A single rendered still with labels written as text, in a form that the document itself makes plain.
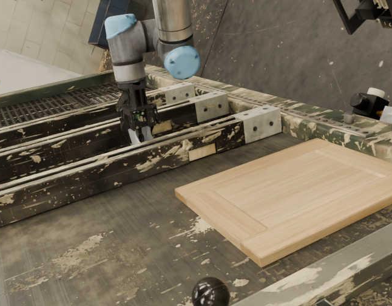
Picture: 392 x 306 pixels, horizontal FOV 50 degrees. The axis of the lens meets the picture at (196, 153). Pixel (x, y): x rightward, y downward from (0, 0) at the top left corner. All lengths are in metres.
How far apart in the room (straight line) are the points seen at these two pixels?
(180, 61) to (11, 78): 3.59
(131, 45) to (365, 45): 1.54
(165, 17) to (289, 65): 1.84
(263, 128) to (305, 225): 0.48
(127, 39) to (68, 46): 4.87
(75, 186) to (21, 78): 3.47
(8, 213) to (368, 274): 0.71
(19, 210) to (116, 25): 0.46
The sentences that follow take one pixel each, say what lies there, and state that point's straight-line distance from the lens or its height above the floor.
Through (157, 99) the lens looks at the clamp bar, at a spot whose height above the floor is 1.04.
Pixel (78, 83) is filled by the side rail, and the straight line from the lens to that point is 2.27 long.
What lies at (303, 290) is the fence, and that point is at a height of 1.26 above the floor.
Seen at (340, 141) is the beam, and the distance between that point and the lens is 1.05.
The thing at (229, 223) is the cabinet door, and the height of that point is 1.23.
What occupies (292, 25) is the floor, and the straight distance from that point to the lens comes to 2.79.
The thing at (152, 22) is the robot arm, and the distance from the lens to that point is 1.04.
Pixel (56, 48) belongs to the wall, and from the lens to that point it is 5.85.
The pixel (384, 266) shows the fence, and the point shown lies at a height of 1.14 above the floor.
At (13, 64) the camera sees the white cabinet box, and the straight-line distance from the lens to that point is 4.39.
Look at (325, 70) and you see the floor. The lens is 2.44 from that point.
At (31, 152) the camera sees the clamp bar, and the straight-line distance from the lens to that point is 1.23.
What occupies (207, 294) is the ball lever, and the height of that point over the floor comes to 1.46.
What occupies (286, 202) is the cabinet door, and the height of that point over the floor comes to 1.12.
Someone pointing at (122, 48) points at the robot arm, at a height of 1.38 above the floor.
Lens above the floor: 1.70
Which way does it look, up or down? 32 degrees down
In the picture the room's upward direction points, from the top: 75 degrees counter-clockwise
